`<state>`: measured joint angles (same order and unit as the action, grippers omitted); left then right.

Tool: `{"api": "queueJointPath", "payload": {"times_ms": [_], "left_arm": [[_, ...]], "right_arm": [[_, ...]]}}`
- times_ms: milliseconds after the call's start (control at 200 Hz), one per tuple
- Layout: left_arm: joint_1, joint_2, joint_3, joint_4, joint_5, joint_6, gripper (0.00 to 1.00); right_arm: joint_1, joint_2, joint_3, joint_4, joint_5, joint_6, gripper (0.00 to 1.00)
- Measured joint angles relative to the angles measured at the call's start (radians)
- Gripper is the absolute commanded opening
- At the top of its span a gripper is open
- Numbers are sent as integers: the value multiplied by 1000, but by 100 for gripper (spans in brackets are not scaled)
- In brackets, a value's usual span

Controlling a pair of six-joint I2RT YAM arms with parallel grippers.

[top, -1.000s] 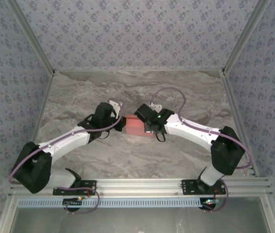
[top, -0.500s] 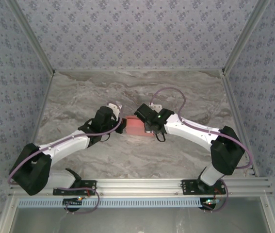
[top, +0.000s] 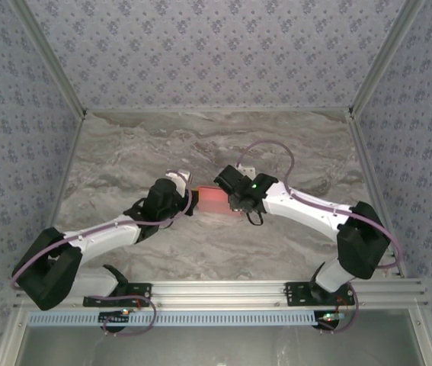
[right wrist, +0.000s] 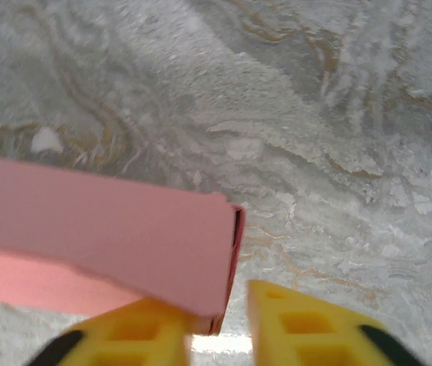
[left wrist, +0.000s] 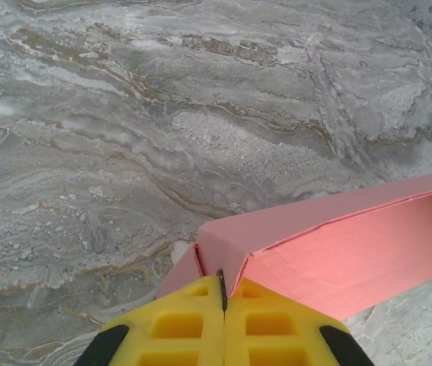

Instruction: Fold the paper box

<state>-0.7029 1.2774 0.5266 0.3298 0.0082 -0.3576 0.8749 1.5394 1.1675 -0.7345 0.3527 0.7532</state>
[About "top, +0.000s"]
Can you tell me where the pink paper box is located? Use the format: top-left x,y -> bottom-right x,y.
196,185 -> 245,217

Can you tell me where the small left electronics board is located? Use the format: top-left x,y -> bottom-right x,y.
99,309 -> 132,329

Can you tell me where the small electronics board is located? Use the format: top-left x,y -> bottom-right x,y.
316,310 -> 348,331
99,309 -> 132,329

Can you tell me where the small right electronics board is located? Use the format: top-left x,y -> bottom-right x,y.
316,310 -> 348,331

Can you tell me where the grey metal panel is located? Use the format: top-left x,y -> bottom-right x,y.
21,309 -> 430,366

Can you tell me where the thin black wire loop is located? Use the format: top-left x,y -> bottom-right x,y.
245,210 -> 265,227

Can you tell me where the long aluminium mounting rail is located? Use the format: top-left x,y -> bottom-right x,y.
13,280 -> 428,308

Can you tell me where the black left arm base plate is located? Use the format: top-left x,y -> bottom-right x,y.
82,282 -> 152,308

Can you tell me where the aluminium side rail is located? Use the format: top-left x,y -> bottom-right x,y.
347,110 -> 409,279
30,112 -> 87,283

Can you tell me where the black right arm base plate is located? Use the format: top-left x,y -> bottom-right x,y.
284,281 -> 356,308

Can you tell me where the light blue slotted cable duct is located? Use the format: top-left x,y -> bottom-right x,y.
27,309 -> 325,327

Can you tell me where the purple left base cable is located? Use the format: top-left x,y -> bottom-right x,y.
101,292 -> 158,337

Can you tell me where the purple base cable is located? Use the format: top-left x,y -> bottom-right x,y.
316,284 -> 360,335
101,292 -> 158,337

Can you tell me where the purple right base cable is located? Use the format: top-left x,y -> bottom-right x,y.
316,284 -> 360,335

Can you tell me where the aluminium frame post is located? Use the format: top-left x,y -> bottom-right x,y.
348,0 -> 426,119
9,0 -> 88,120

